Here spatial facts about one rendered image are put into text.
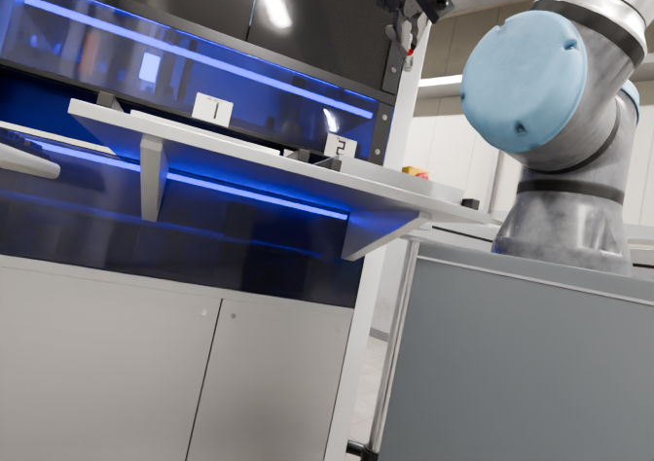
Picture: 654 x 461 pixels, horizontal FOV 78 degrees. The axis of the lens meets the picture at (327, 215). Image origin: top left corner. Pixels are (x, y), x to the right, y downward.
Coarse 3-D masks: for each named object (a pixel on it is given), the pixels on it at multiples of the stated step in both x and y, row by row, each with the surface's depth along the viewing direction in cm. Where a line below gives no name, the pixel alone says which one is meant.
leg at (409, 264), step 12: (408, 240) 135; (420, 240) 132; (408, 252) 134; (408, 264) 133; (408, 276) 133; (408, 288) 133; (396, 300) 134; (408, 300) 132; (396, 312) 133; (396, 324) 132; (396, 336) 132; (396, 348) 131; (384, 360) 133; (396, 360) 131; (384, 372) 131; (384, 384) 131; (384, 396) 130; (384, 408) 130; (384, 420) 130; (372, 432) 131; (372, 444) 130
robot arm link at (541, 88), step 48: (576, 0) 35; (624, 0) 35; (480, 48) 40; (528, 48) 36; (576, 48) 34; (624, 48) 35; (480, 96) 39; (528, 96) 36; (576, 96) 35; (528, 144) 39; (576, 144) 40
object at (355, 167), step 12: (336, 156) 70; (348, 168) 69; (360, 168) 69; (372, 168) 70; (384, 168) 71; (372, 180) 70; (384, 180) 71; (396, 180) 72; (408, 180) 73; (420, 180) 73; (420, 192) 73; (432, 192) 74; (444, 192) 75; (456, 192) 76; (456, 204) 76
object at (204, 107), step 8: (200, 96) 96; (208, 96) 97; (200, 104) 96; (208, 104) 97; (224, 104) 98; (232, 104) 98; (200, 112) 96; (208, 112) 97; (224, 112) 98; (208, 120) 97; (216, 120) 97; (224, 120) 98
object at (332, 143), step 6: (330, 138) 107; (336, 138) 108; (342, 138) 108; (330, 144) 107; (336, 144) 108; (342, 144) 108; (348, 144) 109; (354, 144) 110; (330, 150) 107; (336, 150) 108; (342, 150) 108; (348, 150) 109; (354, 150) 110; (330, 156) 107; (348, 156) 109
